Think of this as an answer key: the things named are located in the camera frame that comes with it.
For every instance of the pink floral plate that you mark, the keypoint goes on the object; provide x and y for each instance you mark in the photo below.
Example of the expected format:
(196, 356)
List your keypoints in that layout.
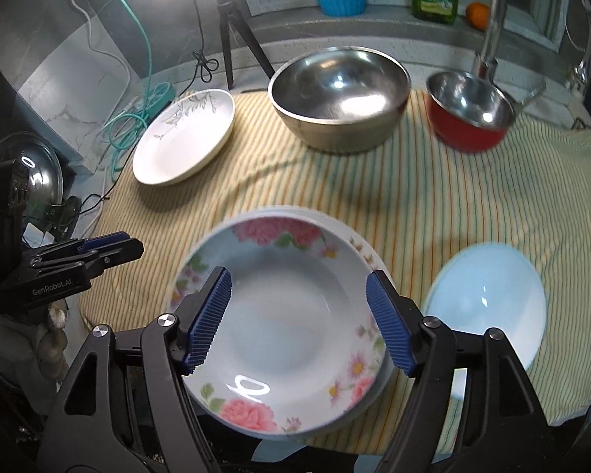
(285, 305)

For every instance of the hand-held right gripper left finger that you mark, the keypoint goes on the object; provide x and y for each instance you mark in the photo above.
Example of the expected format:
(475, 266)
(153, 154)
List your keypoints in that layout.
(209, 320)

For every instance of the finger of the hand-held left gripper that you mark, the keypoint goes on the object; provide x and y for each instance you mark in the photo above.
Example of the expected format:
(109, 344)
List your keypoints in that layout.
(106, 241)
(118, 255)

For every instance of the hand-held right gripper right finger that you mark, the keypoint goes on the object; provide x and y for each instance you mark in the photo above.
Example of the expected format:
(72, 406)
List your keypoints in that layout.
(389, 320)

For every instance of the black tripod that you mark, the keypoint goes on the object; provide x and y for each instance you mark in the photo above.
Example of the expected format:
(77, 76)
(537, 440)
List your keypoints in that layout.
(225, 34)

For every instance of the white plate grey leaf print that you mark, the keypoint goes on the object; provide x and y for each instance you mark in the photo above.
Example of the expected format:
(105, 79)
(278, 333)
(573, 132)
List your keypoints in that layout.
(187, 138)

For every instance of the person's left hand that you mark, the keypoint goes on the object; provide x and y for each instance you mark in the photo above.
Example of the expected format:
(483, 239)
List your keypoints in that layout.
(54, 340)

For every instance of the beige bowl with dark interior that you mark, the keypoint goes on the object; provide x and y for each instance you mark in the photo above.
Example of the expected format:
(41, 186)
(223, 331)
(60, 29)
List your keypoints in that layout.
(335, 88)

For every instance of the teal power strip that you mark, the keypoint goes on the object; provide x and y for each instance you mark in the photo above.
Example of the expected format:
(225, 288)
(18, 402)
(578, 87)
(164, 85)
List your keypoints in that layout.
(160, 96)

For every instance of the red pot steel inside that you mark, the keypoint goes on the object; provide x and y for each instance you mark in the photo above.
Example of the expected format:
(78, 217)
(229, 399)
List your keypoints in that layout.
(463, 135)

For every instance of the steel faucet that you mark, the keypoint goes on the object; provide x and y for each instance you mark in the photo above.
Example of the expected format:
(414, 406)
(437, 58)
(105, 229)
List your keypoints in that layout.
(495, 24)

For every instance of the orange fruit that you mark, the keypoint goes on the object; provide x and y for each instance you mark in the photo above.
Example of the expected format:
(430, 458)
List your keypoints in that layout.
(477, 16)

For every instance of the light blue bowl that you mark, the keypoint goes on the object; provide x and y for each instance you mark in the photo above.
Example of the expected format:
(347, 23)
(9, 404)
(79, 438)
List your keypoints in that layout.
(487, 295)

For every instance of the striped yellow cloth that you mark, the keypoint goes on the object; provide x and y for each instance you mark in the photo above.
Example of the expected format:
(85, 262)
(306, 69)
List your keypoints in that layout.
(423, 197)

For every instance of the white plate brown rim print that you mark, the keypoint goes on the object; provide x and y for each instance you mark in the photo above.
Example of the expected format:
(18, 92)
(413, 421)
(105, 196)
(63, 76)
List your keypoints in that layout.
(362, 249)

